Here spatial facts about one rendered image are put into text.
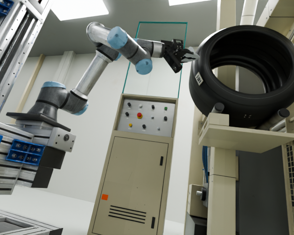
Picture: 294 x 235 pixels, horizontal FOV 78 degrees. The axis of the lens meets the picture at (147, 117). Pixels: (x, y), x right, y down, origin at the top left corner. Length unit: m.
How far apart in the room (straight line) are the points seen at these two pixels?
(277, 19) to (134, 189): 1.55
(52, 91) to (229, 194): 1.15
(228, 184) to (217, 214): 0.18
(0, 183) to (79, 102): 0.53
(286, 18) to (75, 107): 1.45
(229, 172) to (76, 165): 3.52
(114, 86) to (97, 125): 1.04
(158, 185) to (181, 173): 2.01
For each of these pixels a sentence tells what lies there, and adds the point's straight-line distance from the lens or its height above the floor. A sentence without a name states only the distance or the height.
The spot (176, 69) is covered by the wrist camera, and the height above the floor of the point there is 1.02.
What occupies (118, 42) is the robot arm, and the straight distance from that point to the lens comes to 0.75.
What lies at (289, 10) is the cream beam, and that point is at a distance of 1.57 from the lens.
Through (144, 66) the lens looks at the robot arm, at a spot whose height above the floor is 0.95.
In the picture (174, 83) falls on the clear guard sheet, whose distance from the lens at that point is 1.80.
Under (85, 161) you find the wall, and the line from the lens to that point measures 4.22.
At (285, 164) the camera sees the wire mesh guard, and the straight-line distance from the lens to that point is 1.39.
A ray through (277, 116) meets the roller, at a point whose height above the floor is 0.89.
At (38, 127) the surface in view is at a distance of 1.03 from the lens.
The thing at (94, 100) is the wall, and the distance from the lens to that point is 4.66.
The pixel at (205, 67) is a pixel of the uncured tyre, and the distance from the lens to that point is 1.04.
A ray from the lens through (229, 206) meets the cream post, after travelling 1.25.
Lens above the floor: 0.50
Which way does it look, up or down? 20 degrees up
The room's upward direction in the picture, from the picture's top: 10 degrees clockwise
